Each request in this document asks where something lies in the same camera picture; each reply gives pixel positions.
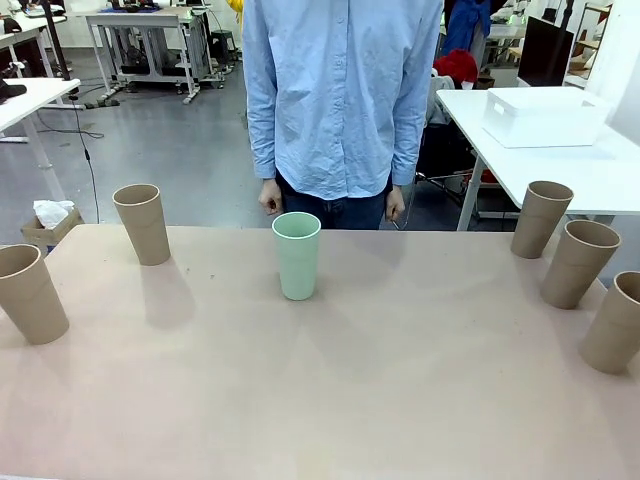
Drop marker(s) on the person's left hand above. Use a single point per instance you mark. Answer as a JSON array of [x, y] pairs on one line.
[[395, 204]]

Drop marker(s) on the person's right hand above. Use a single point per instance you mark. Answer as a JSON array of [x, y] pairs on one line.
[[271, 200]]

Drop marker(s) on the mint green cup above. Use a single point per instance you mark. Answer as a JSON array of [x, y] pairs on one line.
[[297, 265]]

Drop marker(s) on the brown paper cup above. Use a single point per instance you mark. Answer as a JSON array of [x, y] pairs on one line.
[[575, 270], [30, 300], [145, 230], [612, 330], [540, 225]]

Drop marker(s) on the white plastic basket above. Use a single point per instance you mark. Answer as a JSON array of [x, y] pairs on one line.
[[545, 125]]

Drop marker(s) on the person's right forearm blue sleeve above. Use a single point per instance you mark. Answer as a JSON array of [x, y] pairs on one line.
[[263, 140]]

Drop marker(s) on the person's left forearm blue sleeve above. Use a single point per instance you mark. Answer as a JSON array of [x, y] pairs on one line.
[[409, 145]]

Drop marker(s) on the black chair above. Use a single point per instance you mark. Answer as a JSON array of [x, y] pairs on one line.
[[445, 155]]

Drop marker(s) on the person in light blue shirt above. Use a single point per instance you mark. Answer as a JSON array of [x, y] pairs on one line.
[[340, 100]]

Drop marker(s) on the red cloth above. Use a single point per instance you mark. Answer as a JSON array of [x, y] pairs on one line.
[[455, 65]]

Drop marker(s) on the white table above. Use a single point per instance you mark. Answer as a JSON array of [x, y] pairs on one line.
[[550, 175], [35, 100]]

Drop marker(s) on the yellow garment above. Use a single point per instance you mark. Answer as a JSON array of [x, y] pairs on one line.
[[235, 15]]

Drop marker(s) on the blue jacket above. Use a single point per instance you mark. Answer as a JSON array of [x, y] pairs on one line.
[[467, 25]]

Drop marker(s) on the black flat monitor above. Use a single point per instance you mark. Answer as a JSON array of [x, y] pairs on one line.
[[545, 50]]

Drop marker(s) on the white crumpled tissue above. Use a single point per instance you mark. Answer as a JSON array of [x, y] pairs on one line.
[[50, 211]]

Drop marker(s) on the grey metal workbench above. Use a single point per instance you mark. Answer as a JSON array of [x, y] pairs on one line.
[[135, 22]]

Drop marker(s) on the small cardboard box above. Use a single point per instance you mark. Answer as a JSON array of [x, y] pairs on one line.
[[37, 235]]

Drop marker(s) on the wooden shelf unit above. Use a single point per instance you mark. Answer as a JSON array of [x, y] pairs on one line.
[[592, 45]]

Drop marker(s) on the black stand pole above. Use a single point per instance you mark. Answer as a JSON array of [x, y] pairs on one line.
[[56, 40]]

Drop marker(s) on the black cap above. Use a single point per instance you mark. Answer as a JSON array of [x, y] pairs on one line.
[[10, 91]]

